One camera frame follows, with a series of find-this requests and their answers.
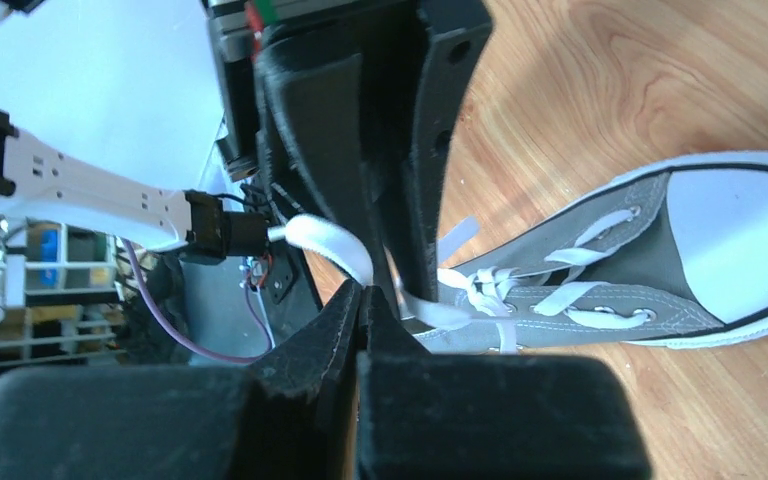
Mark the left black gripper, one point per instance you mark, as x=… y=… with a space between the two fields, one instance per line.
x=333 y=90

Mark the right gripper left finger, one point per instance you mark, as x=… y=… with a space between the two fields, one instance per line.
x=286 y=416

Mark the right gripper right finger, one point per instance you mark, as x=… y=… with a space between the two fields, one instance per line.
x=454 y=416

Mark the grey canvas sneaker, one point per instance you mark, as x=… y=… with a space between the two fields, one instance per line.
x=672 y=254

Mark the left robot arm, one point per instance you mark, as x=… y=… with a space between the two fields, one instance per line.
x=215 y=128

